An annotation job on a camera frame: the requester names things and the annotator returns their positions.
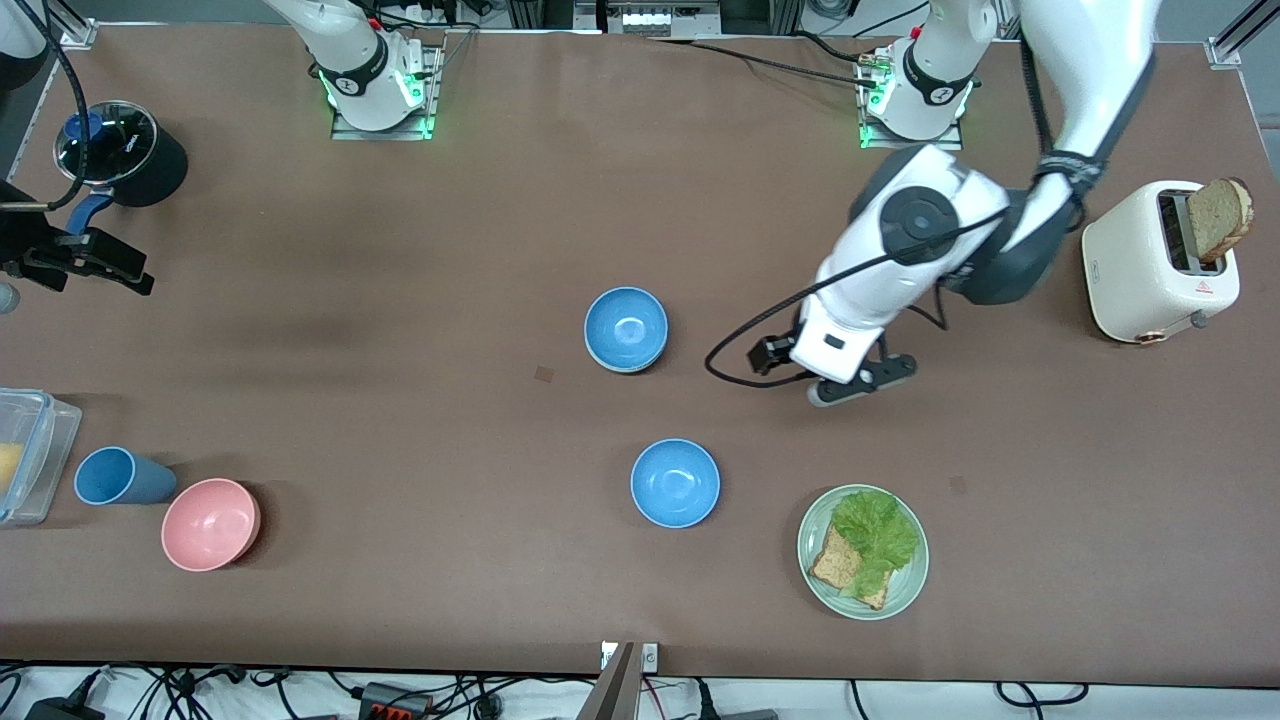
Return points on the brown bread slice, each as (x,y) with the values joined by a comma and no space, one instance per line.
(832,568)

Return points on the black orange power strip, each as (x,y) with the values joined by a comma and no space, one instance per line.
(395,702)

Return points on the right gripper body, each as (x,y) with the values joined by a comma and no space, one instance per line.
(22,243)

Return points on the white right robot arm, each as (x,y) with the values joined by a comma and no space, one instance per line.
(352,60)

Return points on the metal control box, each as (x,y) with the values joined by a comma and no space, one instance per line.
(660,18)

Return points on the green bowl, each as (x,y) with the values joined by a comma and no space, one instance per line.
(627,371)

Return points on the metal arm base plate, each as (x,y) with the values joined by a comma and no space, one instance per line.
(950,142)
(432,80)

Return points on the clear plastic container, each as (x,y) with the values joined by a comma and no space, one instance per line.
(40,450)

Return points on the green plate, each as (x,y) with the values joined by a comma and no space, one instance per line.
(905,585)

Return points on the glass lid blue knob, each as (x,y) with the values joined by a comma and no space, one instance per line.
(115,140)

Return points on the blue cup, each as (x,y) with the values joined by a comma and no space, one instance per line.
(125,478)

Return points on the black power adapter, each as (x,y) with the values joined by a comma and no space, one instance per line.
(60,710)

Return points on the blue bowl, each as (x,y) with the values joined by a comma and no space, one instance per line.
(675,483)
(626,328)

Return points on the grey metal bracket bar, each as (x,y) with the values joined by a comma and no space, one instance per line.
(620,685)

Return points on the yellow item in container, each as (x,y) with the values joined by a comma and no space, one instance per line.
(8,468)

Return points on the green lettuce leaf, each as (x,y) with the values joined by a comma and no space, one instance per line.
(875,535)

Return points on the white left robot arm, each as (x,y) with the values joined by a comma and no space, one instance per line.
(920,235)

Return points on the aluminium frame profile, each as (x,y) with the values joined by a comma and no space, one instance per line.
(1240,35)
(75,28)

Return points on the brown toast slice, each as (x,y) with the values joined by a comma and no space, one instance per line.
(1218,220)

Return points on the pink bowl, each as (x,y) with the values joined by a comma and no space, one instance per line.
(210,525)

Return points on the cream white toaster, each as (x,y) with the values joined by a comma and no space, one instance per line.
(1130,270)

